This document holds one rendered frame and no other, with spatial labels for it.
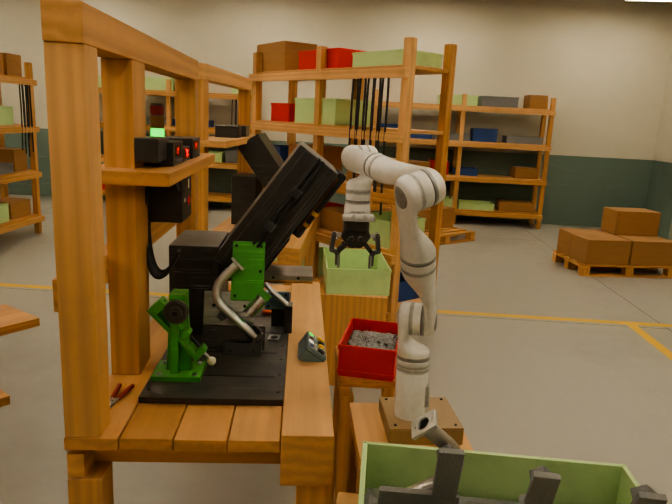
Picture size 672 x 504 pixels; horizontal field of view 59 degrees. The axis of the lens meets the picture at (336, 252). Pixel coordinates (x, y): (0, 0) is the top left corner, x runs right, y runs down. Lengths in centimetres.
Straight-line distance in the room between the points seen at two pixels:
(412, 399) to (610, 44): 1044
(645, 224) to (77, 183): 763
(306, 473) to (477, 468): 46
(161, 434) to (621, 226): 725
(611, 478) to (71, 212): 141
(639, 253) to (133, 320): 685
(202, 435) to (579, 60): 1054
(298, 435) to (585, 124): 1039
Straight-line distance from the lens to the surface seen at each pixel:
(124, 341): 203
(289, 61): 592
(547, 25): 1150
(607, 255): 789
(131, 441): 171
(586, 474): 161
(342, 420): 227
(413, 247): 147
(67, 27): 153
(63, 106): 153
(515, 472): 157
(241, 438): 167
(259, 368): 202
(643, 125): 1200
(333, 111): 522
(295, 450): 167
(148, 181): 179
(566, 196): 1164
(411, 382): 171
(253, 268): 214
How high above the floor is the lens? 172
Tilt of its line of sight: 13 degrees down
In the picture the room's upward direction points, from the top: 3 degrees clockwise
